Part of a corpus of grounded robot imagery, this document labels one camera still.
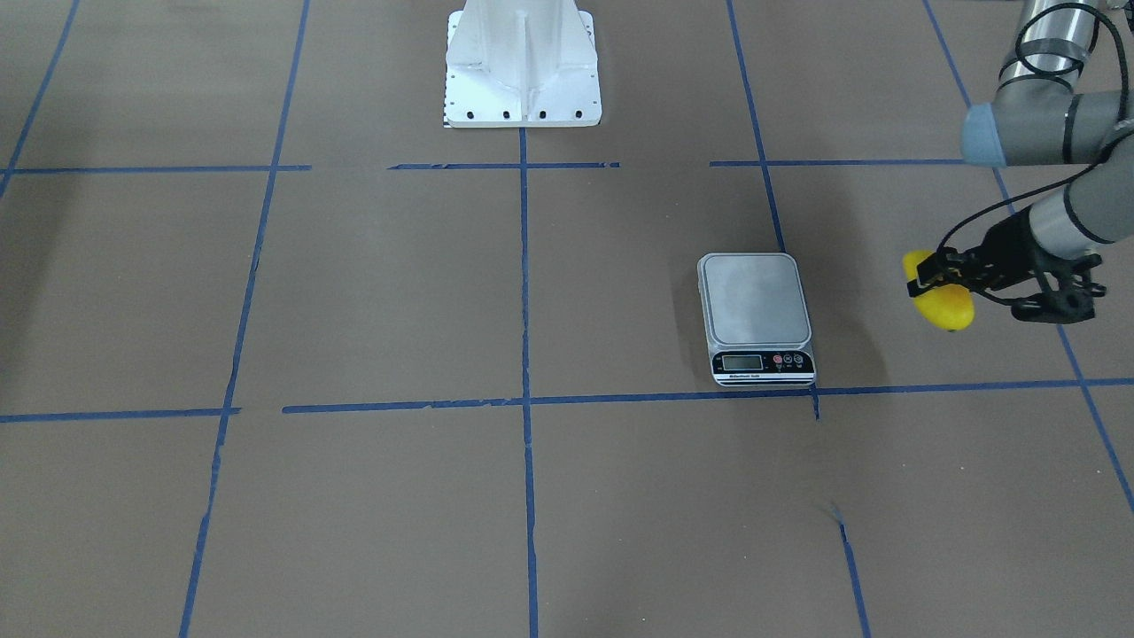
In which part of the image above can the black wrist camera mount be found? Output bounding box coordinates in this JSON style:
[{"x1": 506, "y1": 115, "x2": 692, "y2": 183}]
[{"x1": 1010, "y1": 250, "x2": 1108, "y2": 324}]

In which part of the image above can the brown paper table cover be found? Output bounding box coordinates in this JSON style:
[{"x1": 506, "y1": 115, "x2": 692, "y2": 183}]
[{"x1": 3, "y1": 1, "x2": 1131, "y2": 637}]

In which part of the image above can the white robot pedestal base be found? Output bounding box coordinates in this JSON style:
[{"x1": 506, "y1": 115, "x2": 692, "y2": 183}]
[{"x1": 443, "y1": 1, "x2": 603, "y2": 128}]

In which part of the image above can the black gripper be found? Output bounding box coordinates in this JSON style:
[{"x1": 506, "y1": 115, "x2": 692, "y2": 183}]
[{"x1": 906, "y1": 213, "x2": 1052, "y2": 299}]

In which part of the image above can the yellow mango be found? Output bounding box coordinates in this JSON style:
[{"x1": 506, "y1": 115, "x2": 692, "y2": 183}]
[{"x1": 902, "y1": 250, "x2": 975, "y2": 332}]

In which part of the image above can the grey digital kitchen scale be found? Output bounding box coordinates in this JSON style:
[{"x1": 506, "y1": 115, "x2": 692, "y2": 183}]
[{"x1": 696, "y1": 252, "x2": 818, "y2": 389}]

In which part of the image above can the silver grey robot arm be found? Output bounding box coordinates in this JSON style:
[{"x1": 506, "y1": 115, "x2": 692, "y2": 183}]
[{"x1": 907, "y1": 1, "x2": 1131, "y2": 308}]

